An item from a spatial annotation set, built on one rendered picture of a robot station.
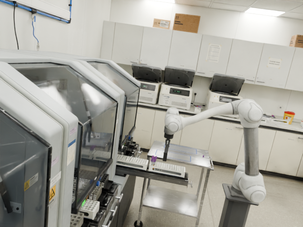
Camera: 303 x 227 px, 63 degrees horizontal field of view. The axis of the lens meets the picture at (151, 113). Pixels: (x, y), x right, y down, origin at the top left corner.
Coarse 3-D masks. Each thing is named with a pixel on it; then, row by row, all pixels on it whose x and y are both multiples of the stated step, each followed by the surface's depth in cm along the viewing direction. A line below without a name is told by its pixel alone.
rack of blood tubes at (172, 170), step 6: (150, 162) 208; (156, 162) 211; (150, 168) 203; (156, 168) 207; (162, 168) 201; (168, 168) 201; (174, 168) 204; (180, 168) 205; (174, 174) 201; (180, 174) 207
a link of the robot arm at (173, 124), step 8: (224, 104) 192; (208, 112) 188; (216, 112) 190; (224, 112) 190; (232, 112) 189; (168, 120) 177; (176, 120) 175; (184, 120) 179; (192, 120) 179; (200, 120) 184; (168, 128) 175; (176, 128) 173
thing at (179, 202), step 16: (160, 144) 267; (176, 160) 231; (192, 160) 236; (208, 160) 242; (208, 176) 229; (144, 192) 245; (160, 192) 275; (176, 192) 280; (160, 208) 246; (176, 208) 250; (192, 208) 254
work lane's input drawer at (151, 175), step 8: (120, 168) 204; (128, 168) 204; (136, 168) 204; (144, 176) 203; (152, 176) 202; (160, 176) 201; (168, 176) 201; (176, 176) 201; (184, 176) 203; (184, 184) 200; (192, 184) 205
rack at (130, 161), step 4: (120, 156) 212; (124, 156) 213; (128, 156) 213; (120, 160) 204; (124, 160) 204; (128, 160) 205; (132, 160) 207; (136, 160) 209; (140, 160) 209; (144, 160) 210; (120, 164) 205; (124, 164) 209; (128, 164) 211; (132, 164) 212; (136, 164) 213; (140, 164) 203; (144, 164) 202; (140, 168) 204; (144, 168) 203
